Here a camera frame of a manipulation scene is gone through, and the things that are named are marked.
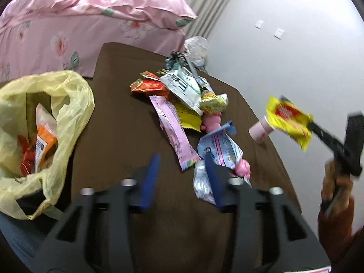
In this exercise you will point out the white wall sticker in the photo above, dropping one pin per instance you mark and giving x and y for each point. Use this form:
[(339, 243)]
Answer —
[(279, 32), (259, 24)]

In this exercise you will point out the small pink bottle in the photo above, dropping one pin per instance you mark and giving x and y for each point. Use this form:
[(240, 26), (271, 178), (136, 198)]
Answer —
[(260, 130)]

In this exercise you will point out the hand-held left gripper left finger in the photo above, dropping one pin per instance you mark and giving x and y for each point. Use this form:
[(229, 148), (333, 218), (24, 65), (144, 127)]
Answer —
[(150, 182)]

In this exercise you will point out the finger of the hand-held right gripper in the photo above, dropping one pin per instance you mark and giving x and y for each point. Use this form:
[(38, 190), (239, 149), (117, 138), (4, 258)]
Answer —
[(324, 135)]

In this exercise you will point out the beige pleated curtain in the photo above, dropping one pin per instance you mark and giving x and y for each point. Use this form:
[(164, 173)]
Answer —
[(210, 2)]

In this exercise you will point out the yellow and red snack packet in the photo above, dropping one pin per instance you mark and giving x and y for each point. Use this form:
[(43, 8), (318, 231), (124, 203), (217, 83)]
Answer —
[(290, 119)]

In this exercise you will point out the orange and white snack packet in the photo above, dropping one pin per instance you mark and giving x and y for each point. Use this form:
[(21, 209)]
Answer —
[(45, 139)]

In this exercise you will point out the red and orange snack packet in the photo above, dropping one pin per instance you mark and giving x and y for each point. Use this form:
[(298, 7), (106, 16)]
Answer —
[(148, 89)]

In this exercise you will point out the person's right forearm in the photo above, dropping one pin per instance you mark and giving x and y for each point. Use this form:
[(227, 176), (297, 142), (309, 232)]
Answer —
[(335, 233)]

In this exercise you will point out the pink pig figure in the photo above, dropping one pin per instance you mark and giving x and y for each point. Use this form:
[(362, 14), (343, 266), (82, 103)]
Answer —
[(243, 169), (212, 122)]

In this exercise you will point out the yellow plastic bag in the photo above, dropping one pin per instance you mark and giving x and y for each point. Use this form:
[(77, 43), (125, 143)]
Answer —
[(74, 96)]

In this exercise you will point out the yellow and green snack packet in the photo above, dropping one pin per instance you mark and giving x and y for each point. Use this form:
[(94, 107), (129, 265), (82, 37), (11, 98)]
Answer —
[(213, 101)]

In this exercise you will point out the pink floral quilt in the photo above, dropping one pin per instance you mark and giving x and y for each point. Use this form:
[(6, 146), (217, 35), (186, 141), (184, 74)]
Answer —
[(85, 14)]

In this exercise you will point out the person's right hand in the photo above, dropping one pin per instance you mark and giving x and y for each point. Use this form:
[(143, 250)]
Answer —
[(335, 184)]

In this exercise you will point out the black and white ribbon bow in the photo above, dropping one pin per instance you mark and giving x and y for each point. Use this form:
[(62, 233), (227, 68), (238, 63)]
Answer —
[(174, 58)]

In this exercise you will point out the blue and white packet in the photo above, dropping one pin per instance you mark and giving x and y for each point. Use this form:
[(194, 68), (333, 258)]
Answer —
[(221, 148)]

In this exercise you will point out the clear crumpled plastic wrap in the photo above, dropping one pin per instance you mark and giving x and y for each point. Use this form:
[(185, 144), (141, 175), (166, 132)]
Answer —
[(196, 48)]

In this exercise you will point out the yellow zigzag-edged wrapper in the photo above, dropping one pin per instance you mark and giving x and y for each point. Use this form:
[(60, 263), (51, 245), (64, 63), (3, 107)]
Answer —
[(189, 116)]

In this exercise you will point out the small orange wrapper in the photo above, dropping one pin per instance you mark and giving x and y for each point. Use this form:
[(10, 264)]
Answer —
[(149, 75)]

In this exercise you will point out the pink snack wrapper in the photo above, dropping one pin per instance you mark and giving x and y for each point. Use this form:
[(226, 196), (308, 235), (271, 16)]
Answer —
[(170, 125)]

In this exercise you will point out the blue grey cloth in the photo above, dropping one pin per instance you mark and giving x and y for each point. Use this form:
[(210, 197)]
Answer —
[(17, 233)]

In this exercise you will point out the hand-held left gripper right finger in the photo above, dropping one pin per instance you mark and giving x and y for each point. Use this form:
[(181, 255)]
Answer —
[(213, 182)]

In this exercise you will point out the silver foil packet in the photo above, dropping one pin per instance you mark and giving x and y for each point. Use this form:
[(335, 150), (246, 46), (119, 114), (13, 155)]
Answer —
[(202, 182)]

